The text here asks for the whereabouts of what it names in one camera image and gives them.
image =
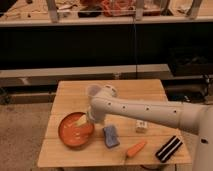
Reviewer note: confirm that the translucent yellowish gripper finger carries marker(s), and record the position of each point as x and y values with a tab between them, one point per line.
81	121

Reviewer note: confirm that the orange ceramic bowl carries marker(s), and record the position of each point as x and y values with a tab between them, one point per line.
73	136

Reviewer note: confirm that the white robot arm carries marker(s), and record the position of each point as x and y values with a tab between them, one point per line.
193	118

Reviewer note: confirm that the wooden table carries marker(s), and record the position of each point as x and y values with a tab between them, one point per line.
71	97

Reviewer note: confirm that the clear plastic cup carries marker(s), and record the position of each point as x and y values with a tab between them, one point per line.
92	90

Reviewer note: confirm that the blue sponge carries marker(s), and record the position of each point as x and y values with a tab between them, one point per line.
110	136

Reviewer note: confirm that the white tube bottle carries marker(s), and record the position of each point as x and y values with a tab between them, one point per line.
141	126

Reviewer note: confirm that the orange carrot toy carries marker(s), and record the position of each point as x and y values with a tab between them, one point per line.
132	151

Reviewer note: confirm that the black white striped eraser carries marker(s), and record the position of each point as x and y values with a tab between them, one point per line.
168	149

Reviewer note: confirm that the red object on shelf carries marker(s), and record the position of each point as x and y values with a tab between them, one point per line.
117	8

